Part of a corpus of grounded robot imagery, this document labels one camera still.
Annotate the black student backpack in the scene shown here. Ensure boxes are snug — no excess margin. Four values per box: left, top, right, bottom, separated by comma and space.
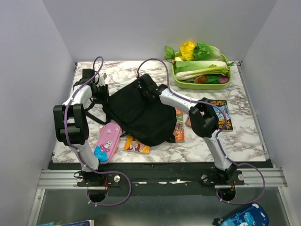
84, 73, 177, 147

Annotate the brown leather wallet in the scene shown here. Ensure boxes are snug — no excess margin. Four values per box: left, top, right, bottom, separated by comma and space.
185, 116, 192, 127

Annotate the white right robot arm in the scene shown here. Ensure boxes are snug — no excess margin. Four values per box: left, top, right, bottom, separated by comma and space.
137, 78, 237, 185

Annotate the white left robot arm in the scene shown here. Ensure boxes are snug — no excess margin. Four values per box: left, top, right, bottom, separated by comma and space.
53, 69, 111, 186

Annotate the green plastic vegetable tray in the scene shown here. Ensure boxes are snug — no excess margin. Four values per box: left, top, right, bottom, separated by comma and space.
172, 52, 234, 90

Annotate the white-stemmed cabbage stalk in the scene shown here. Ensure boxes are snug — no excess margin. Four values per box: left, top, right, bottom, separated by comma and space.
175, 67, 230, 81

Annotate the green leafy sprig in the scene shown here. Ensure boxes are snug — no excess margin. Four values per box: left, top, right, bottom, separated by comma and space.
164, 45, 175, 61

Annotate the pink cartoon pencil case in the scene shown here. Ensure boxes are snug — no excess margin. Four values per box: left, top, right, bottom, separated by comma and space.
94, 122, 122, 164

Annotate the orange treehouse book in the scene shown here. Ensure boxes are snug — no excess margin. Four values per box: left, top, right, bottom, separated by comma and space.
173, 109, 185, 143

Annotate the Roald Dahl Charlie book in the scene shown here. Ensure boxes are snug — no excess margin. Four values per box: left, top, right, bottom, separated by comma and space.
124, 135, 150, 153

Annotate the yellow fabric flower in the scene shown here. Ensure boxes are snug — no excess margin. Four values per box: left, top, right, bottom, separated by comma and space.
180, 41, 196, 61

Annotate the green lettuce leaf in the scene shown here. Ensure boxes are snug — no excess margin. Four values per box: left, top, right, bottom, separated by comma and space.
193, 42, 221, 61

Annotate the dark blue treehouse book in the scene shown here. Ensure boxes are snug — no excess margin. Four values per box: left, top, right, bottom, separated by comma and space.
209, 99, 233, 131

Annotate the purple vegetable toy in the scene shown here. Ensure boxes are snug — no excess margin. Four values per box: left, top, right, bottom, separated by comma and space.
219, 76, 229, 84

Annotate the blue shark pencil case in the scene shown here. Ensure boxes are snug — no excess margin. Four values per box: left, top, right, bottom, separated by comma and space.
212, 203, 269, 226

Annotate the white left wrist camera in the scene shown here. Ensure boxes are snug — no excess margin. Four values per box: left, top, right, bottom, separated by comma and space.
98, 73, 107, 86

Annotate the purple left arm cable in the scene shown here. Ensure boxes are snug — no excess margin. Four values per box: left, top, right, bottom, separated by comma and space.
63, 56, 132, 207

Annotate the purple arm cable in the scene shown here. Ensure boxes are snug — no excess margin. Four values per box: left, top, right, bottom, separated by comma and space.
63, 56, 132, 207
136, 58, 266, 205

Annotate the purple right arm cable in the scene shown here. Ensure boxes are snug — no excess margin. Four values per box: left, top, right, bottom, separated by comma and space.
136, 58, 266, 205

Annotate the aluminium mounting rail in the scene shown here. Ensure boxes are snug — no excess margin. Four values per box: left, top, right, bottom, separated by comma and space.
38, 168, 288, 189

